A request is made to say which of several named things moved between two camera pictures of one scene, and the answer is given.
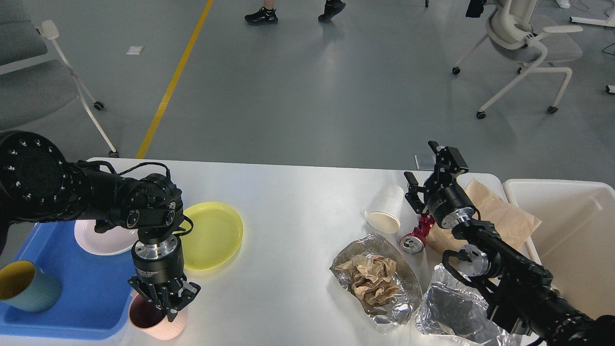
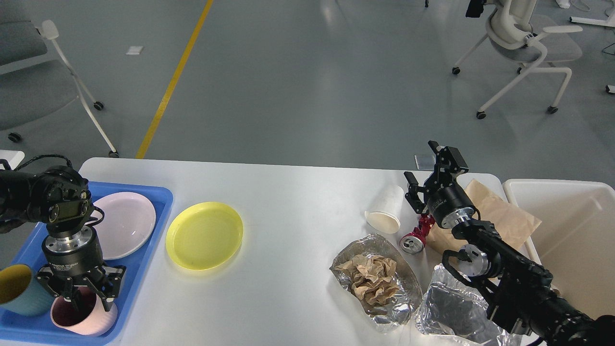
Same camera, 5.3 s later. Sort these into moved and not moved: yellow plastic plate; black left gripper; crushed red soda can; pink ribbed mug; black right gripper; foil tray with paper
Moved: pink ribbed mug; black left gripper
Not moved: yellow plastic plate; crushed red soda can; black right gripper; foil tray with paper
